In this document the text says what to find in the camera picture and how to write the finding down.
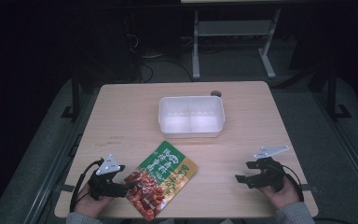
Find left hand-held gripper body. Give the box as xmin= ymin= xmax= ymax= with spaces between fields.
xmin=88 ymin=152 xmax=128 ymax=201

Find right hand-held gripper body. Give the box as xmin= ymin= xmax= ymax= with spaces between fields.
xmin=254 ymin=145 xmax=290 ymax=192

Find green and yellow food packet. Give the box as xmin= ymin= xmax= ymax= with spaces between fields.
xmin=123 ymin=140 xmax=199 ymax=222

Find person's right hand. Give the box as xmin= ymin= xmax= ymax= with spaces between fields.
xmin=257 ymin=176 xmax=302 ymax=210

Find person's left hand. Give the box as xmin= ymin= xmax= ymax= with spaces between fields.
xmin=74 ymin=183 xmax=115 ymax=218

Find white plastic container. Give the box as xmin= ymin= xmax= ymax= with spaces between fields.
xmin=158 ymin=95 xmax=227 ymax=139

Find black metal stand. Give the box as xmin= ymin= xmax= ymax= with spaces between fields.
xmin=325 ymin=63 xmax=352 ymax=121

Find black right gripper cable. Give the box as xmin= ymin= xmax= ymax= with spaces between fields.
xmin=280 ymin=163 xmax=306 ymax=203

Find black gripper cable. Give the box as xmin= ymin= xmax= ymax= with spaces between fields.
xmin=69 ymin=159 xmax=104 ymax=213
xmin=280 ymin=163 xmax=306 ymax=203

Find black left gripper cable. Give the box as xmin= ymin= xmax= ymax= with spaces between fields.
xmin=69 ymin=159 xmax=104 ymax=213

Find black floor cables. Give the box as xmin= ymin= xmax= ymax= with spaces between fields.
xmin=125 ymin=32 xmax=194 ymax=84

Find white metal desk frame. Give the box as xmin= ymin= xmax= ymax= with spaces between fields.
xmin=191 ymin=7 xmax=282 ymax=80

